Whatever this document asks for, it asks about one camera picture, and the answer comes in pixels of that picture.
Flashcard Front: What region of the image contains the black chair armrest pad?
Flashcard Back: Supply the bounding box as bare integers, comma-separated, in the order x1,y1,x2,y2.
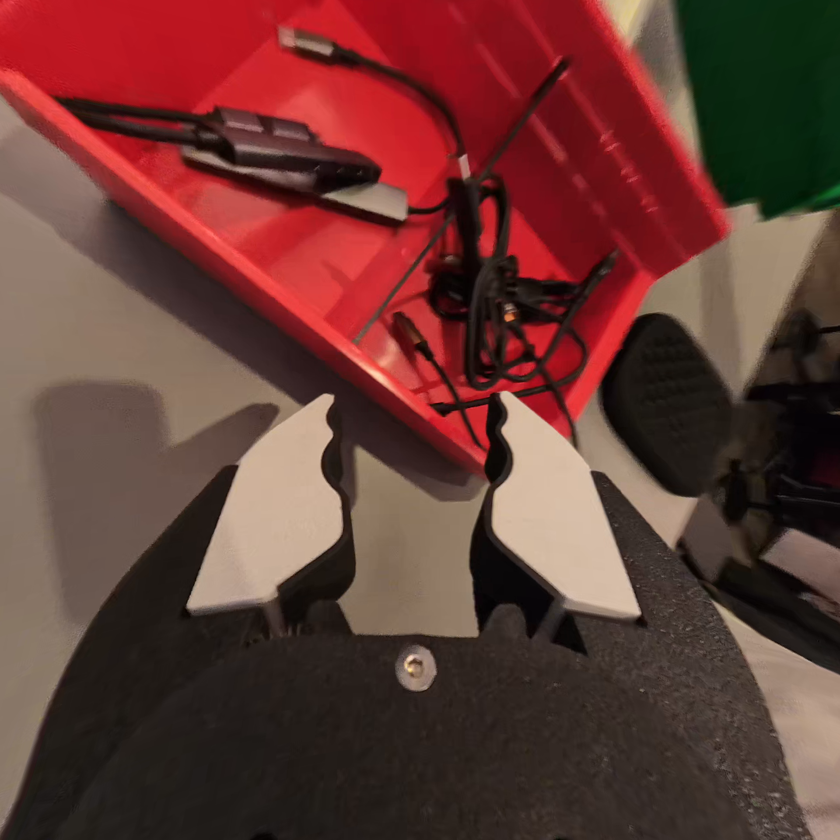
600,313,734,497

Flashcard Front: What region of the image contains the black office chair frame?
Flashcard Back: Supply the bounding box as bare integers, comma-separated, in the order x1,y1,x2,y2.
676,308,840,670

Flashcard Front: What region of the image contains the short black braided cable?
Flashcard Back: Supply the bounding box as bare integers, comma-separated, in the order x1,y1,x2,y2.
56,95,221,148

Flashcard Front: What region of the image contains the black cable with strap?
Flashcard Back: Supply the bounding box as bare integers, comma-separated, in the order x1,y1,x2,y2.
392,176,589,454

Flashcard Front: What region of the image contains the dark grey usb hub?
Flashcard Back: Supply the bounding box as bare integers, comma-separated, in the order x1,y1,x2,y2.
200,106,383,193

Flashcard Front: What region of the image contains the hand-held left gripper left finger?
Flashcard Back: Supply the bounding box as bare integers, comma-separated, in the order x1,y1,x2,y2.
185,394,357,636

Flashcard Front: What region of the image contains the red plastic bin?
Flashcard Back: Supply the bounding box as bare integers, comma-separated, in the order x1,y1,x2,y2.
0,0,731,473

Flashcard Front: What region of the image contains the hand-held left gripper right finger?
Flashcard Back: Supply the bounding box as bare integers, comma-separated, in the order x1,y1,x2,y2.
470,391,643,637

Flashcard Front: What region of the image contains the green plastic bin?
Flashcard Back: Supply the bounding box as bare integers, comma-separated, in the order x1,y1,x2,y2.
676,0,840,221

